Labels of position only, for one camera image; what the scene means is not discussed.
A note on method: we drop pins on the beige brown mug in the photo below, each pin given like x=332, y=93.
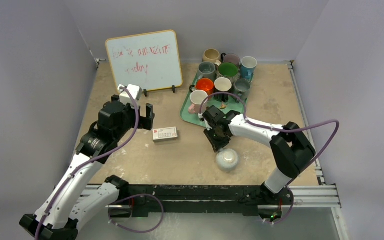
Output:
x=211, y=55

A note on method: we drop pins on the grey-blue upside-down mug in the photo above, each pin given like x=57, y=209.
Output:
x=241, y=88

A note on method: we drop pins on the white whiteboard yellow frame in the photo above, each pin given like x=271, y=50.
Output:
x=150, y=60

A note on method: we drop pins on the black mug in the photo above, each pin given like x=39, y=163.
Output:
x=222, y=85

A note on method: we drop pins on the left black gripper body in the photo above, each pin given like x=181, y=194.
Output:
x=130, y=121

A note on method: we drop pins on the orange mug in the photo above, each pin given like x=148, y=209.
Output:
x=204, y=84

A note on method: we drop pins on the grey mug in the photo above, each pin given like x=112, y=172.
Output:
x=207, y=70

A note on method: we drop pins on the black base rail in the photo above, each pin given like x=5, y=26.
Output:
x=247, y=200

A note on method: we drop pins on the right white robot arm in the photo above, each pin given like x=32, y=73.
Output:
x=291, y=149

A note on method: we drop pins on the cream white mug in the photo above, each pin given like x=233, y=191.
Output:
x=227, y=70

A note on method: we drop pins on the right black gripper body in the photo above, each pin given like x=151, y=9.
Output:
x=217, y=133

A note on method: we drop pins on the pink faceted mug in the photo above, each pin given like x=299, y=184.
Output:
x=197, y=104

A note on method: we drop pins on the white speckled mug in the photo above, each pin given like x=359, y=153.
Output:
x=227, y=159

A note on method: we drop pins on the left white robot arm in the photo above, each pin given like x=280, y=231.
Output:
x=76, y=179

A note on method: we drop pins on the blue teal mug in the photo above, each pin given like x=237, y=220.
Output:
x=247, y=68

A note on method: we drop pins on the mauve purple mug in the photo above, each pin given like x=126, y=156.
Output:
x=230, y=58

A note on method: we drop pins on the small white card box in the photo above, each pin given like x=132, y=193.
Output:
x=164, y=134

